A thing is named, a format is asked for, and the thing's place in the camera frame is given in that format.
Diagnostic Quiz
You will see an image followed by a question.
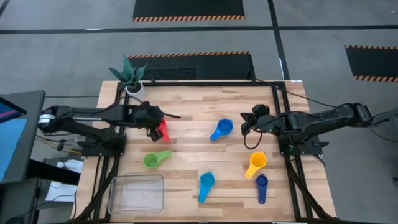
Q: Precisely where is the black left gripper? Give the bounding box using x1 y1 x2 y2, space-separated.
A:
132 101 182 143

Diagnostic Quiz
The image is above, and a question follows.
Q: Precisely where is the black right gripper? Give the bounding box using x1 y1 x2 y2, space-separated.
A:
240 112 282 137

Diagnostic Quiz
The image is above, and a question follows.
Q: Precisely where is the red measuring cup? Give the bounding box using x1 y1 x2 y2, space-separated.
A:
156 119 171 144

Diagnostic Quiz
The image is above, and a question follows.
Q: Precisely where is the green measuring cup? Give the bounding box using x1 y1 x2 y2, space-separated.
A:
143 150 173 170

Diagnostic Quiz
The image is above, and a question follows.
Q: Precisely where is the yellow measuring cup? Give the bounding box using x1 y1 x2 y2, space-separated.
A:
244 151 267 180

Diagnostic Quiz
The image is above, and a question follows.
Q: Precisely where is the light blue measuring cup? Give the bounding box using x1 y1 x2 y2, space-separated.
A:
198 171 216 203

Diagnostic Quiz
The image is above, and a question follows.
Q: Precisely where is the dark blue measuring cup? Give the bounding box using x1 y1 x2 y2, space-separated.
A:
256 173 269 205

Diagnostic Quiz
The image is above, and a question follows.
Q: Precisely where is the clear plastic basket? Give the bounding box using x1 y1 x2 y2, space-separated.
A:
107 174 165 216

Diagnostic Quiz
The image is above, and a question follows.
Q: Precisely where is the potted plant in white pot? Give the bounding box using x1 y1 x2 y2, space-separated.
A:
108 54 147 101

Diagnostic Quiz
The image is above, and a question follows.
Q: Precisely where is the black hazard-striped floor mat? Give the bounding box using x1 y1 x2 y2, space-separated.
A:
127 50 256 81
344 45 398 83
132 0 246 22

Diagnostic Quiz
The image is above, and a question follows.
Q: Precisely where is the black monitor stand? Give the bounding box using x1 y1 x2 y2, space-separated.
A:
0 158 81 224

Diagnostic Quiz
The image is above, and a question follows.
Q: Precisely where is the white paper sheet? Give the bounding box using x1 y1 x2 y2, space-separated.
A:
45 159 84 203

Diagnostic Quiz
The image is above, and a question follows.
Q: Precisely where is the grey monitor with blue screen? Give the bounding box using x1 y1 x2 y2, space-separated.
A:
0 90 47 185

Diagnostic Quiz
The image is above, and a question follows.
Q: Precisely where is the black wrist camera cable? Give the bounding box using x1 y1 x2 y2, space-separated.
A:
243 126 265 151

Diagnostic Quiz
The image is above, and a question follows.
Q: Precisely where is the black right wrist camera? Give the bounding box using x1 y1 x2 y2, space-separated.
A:
251 104 271 116

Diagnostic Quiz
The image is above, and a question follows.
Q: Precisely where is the black metal table frame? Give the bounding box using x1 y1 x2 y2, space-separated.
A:
73 80 336 222

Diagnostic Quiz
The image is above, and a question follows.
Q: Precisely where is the black power cable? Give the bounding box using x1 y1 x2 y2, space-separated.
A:
248 70 343 110

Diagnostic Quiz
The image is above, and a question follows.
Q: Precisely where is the yellow cable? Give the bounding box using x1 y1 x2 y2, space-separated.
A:
34 134 83 156

